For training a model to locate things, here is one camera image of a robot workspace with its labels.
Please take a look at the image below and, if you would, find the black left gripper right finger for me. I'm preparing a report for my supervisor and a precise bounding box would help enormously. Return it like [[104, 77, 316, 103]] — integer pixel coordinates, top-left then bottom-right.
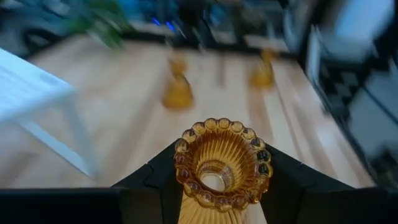
[[260, 144, 398, 224]]

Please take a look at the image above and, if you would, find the green potted plant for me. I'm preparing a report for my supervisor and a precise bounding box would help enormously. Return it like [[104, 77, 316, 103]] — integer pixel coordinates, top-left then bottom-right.
[[67, 0, 134, 47]]

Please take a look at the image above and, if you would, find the white perforated metal shelf riser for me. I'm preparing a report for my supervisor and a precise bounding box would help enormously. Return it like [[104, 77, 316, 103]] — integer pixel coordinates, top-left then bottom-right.
[[0, 48, 102, 179]]

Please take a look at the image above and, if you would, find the computer tower with blue lights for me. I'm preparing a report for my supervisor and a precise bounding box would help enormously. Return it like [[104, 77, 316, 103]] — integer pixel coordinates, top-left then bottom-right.
[[149, 14, 177, 34]]

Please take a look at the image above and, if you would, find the amber ribbed glass candle holder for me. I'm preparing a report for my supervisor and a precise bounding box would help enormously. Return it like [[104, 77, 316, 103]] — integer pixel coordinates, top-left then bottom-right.
[[161, 55, 195, 110], [248, 49, 277, 90], [174, 117, 274, 224]]

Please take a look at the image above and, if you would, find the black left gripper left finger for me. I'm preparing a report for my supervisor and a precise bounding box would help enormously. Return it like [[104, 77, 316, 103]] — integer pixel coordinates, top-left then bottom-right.
[[0, 139, 184, 224]]

